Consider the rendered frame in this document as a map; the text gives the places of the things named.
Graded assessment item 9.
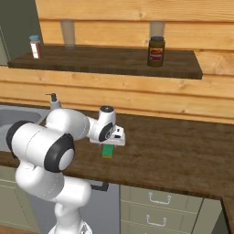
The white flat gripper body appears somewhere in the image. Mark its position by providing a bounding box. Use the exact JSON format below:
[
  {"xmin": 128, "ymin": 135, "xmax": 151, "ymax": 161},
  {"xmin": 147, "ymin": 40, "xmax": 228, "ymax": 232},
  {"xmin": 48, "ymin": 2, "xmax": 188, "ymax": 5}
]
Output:
[{"xmin": 89, "ymin": 135, "xmax": 127, "ymax": 147}]

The green and yellow sponge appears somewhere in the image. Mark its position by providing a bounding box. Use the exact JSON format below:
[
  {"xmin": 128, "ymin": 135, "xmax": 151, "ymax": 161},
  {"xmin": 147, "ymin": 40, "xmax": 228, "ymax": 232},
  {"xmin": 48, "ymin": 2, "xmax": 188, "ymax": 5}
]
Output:
[{"xmin": 101, "ymin": 144, "xmax": 115, "ymax": 159}]

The grey dishwasher front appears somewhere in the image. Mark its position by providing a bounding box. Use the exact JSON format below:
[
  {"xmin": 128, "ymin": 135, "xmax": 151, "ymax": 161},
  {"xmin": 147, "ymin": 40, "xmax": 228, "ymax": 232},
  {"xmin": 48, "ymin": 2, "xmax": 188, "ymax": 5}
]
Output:
[{"xmin": 27, "ymin": 178, "xmax": 122, "ymax": 234}]

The grey soap dispenser black pump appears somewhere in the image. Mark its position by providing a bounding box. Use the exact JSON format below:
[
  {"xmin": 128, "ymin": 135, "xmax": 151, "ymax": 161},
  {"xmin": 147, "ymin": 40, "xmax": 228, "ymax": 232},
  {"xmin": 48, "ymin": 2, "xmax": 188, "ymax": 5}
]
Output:
[{"xmin": 45, "ymin": 92, "xmax": 62, "ymax": 112}]

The olive drawer front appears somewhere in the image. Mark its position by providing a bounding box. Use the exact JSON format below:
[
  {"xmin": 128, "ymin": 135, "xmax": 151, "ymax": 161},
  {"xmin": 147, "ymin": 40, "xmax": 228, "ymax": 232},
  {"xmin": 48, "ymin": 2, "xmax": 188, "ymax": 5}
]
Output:
[
  {"xmin": 120, "ymin": 200, "xmax": 199, "ymax": 230},
  {"xmin": 120, "ymin": 184, "xmax": 204, "ymax": 212},
  {"xmin": 120, "ymin": 218, "xmax": 196, "ymax": 234}
]

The dark jar red label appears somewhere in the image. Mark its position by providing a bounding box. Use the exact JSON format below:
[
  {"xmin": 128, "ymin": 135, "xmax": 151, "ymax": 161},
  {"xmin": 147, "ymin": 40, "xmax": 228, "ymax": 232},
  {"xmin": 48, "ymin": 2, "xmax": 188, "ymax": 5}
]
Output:
[{"xmin": 146, "ymin": 36, "xmax": 166, "ymax": 68}]

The steel sink basin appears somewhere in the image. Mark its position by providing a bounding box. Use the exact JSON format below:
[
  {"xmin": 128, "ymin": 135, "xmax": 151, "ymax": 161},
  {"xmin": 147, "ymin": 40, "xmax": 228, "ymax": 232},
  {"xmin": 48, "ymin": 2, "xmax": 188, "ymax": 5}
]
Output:
[{"xmin": 0, "ymin": 104, "xmax": 50, "ymax": 154}]

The olive cupboard side panel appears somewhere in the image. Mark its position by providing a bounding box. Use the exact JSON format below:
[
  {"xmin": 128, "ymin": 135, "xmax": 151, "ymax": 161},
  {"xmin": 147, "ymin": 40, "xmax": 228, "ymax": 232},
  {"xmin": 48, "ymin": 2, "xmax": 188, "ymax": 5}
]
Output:
[{"xmin": 192, "ymin": 197, "xmax": 224, "ymax": 234}]

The olive cupboard door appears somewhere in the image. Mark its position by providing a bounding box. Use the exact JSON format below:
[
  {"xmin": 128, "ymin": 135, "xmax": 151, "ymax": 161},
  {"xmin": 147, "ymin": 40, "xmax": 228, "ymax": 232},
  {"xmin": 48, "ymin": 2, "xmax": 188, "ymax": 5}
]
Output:
[{"xmin": 0, "ymin": 165, "xmax": 42, "ymax": 234}]

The red spice jar blue lid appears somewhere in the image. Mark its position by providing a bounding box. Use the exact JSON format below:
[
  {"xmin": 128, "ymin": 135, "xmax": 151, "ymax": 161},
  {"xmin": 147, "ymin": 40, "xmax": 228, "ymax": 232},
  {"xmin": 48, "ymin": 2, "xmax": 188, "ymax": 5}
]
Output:
[{"xmin": 28, "ymin": 35, "xmax": 44, "ymax": 59}]

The dark olive tall cupboard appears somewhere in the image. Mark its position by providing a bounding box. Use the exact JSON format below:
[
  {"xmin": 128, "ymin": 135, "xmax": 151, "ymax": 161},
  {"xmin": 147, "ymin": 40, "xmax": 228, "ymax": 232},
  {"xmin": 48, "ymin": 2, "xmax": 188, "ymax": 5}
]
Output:
[{"xmin": 0, "ymin": 0, "xmax": 44, "ymax": 67}]

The black dishwasher handle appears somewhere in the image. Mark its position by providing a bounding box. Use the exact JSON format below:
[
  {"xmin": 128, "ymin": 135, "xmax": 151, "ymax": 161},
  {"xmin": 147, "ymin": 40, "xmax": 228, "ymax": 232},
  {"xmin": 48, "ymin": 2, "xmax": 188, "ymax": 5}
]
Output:
[{"xmin": 90, "ymin": 182, "xmax": 110, "ymax": 193}]

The white drawer handle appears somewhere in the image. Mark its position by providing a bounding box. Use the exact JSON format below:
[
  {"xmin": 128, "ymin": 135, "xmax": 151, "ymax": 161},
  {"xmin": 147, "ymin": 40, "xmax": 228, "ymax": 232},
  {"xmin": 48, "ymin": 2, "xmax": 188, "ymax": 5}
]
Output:
[
  {"xmin": 144, "ymin": 214, "xmax": 168, "ymax": 229},
  {"xmin": 147, "ymin": 192, "xmax": 173, "ymax": 206}
]

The dark wooden wall shelf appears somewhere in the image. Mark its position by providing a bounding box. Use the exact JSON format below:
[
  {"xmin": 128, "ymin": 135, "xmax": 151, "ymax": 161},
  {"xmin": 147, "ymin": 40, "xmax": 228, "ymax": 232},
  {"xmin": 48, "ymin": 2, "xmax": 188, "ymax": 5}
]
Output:
[{"xmin": 7, "ymin": 44, "xmax": 204, "ymax": 80}]

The pale shelf bracket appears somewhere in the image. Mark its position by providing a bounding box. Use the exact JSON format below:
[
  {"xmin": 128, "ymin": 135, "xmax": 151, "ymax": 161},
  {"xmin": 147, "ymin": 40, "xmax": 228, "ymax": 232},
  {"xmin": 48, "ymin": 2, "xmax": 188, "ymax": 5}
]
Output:
[
  {"xmin": 148, "ymin": 21, "xmax": 166, "ymax": 38},
  {"xmin": 59, "ymin": 19, "xmax": 76, "ymax": 48}
]

